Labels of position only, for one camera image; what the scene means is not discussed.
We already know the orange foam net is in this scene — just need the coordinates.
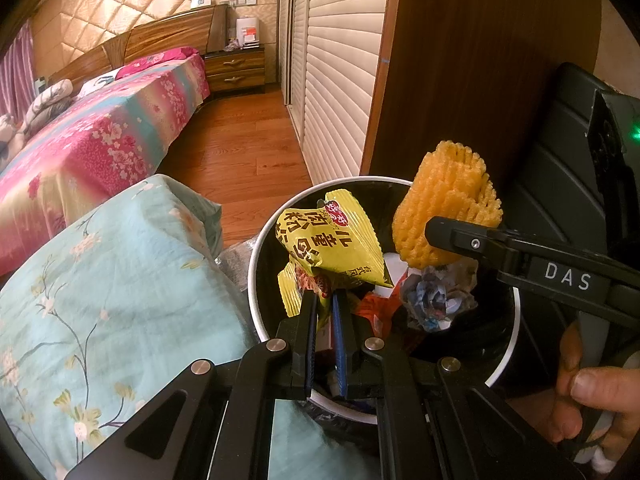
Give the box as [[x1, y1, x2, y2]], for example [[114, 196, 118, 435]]
[[392, 141, 503, 270]]

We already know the white cartoon paper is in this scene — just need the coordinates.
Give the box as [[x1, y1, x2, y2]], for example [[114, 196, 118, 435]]
[[398, 258, 478, 333]]

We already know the red snack wrapper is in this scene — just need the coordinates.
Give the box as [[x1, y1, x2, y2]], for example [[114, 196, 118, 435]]
[[352, 292, 401, 339]]

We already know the yellow snack packet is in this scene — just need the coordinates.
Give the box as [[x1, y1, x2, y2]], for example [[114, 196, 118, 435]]
[[274, 188, 393, 318]]

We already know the white black trash bin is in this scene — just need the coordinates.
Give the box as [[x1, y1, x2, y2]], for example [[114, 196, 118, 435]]
[[247, 176, 521, 427]]

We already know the person's right hand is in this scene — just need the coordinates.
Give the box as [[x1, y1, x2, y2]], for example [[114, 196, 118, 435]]
[[547, 321, 640, 460]]

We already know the floral teal tablecloth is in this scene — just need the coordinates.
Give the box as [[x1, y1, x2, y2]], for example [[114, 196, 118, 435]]
[[1, 174, 257, 479]]

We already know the louvered sliding wardrobe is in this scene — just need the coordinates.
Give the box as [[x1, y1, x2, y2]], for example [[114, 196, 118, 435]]
[[278, 0, 386, 183]]

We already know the bed with pink sheet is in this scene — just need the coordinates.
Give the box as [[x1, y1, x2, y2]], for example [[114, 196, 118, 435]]
[[1, 54, 209, 273]]

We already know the wooden nightstand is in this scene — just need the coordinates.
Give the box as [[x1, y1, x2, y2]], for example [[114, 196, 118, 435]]
[[204, 47, 266, 93]]

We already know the white orange box on nightstand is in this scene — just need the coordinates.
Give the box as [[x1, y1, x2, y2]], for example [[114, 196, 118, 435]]
[[235, 16, 260, 49]]

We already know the white pillow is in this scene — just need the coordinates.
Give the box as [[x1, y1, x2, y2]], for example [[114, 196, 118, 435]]
[[78, 68, 119, 99]]

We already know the wooden headboard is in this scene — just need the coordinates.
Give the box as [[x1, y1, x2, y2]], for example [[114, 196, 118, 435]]
[[46, 4, 228, 89]]

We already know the pink pillow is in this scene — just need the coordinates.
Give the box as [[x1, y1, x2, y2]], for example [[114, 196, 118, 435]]
[[115, 47, 198, 80]]

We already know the pink curtain right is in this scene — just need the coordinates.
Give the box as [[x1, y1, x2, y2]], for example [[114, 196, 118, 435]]
[[0, 20, 36, 122]]

